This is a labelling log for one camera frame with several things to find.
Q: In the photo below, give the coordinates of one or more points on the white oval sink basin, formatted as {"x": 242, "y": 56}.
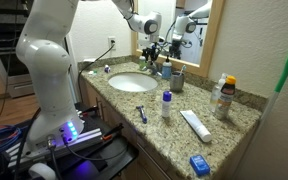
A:
{"x": 132, "y": 82}

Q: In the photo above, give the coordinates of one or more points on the grey drawer unit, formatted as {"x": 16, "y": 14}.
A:
{"x": 20, "y": 86}

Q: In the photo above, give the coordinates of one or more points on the small blue white container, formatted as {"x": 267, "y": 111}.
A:
{"x": 107, "y": 68}

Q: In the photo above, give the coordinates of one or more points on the wooden framed wall mirror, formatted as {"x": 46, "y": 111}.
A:
{"x": 214, "y": 36}

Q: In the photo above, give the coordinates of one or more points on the green soap pump bottle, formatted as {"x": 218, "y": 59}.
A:
{"x": 142, "y": 62}

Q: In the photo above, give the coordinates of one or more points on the white bottle with blue cap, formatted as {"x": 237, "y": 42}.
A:
{"x": 166, "y": 104}

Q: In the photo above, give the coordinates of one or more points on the grey metal cup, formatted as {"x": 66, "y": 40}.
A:
{"x": 177, "y": 82}

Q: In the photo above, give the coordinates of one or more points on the white tape roll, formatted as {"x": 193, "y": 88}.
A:
{"x": 41, "y": 171}

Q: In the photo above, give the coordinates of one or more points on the wooden vanity cabinet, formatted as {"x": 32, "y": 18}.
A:
{"x": 117, "y": 120}

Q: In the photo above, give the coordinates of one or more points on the white wall power outlet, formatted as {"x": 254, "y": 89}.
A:
{"x": 112, "y": 42}

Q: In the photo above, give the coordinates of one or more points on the blue soap pump bottle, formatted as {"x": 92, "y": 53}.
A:
{"x": 166, "y": 69}

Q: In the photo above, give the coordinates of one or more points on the white blue toothbrush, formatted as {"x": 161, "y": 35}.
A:
{"x": 182, "y": 69}

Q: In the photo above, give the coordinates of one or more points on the small green white item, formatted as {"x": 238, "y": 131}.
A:
{"x": 92, "y": 72}

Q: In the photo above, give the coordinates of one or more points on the white cream tube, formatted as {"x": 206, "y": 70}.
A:
{"x": 196, "y": 125}

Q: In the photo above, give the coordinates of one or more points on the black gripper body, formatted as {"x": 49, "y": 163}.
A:
{"x": 152, "y": 50}

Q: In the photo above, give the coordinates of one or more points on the red black clamp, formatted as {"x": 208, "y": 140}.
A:
{"x": 113, "y": 131}
{"x": 88, "y": 111}

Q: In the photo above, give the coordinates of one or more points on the blue razor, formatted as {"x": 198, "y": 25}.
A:
{"x": 142, "y": 113}

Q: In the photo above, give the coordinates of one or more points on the clear plastic bottle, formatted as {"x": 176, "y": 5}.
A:
{"x": 216, "y": 92}

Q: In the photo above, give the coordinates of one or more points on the blue dental floss box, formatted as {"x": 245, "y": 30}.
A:
{"x": 199, "y": 165}

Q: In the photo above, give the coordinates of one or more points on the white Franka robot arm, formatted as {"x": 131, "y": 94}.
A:
{"x": 47, "y": 66}

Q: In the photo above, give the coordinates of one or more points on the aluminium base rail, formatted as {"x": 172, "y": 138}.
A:
{"x": 80, "y": 140}

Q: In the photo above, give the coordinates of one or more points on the black robot cart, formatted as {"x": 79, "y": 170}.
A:
{"x": 104, "y": 156}

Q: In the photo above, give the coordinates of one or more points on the orange capped spray can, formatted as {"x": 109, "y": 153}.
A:
{"x": 225, "y": 98}

